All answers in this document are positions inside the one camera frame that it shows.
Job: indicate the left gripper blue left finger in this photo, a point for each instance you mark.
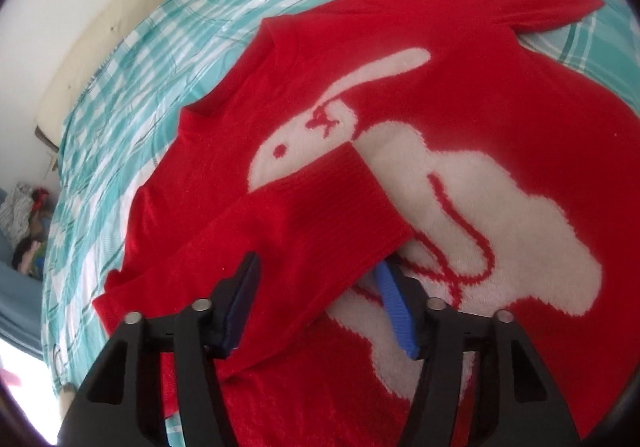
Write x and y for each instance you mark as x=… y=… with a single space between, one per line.
x=120 y=401

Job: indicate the red rabbit sweater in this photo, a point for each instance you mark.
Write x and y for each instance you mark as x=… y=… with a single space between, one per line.
x=360 y=128

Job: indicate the blue curtain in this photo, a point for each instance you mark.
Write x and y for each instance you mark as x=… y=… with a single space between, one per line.
x=20 y=306

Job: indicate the pile of clothes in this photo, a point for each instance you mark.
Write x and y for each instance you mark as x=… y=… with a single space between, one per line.
x=25 y=221

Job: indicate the cream padded headboard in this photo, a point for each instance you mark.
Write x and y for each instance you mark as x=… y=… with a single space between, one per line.
x=112 y=25

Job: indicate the teal plaid bedspread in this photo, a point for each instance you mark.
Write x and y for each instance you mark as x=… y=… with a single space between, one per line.
x=127 y=117

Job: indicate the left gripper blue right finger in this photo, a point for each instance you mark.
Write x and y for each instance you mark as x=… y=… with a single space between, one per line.
x=517 y=402

